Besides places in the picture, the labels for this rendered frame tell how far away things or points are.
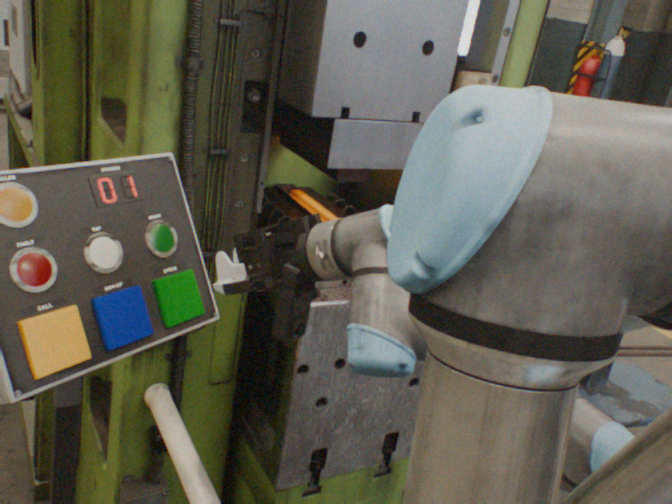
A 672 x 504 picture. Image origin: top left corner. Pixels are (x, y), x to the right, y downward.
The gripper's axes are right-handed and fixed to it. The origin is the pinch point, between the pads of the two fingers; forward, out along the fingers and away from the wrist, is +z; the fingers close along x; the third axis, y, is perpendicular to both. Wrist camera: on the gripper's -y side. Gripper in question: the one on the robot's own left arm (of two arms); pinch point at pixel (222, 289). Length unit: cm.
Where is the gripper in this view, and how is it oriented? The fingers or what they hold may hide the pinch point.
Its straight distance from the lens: 98.2
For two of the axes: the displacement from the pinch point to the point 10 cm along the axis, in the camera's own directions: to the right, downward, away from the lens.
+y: -2.6, -9.6, -0.6
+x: -5.8, 2.1, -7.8
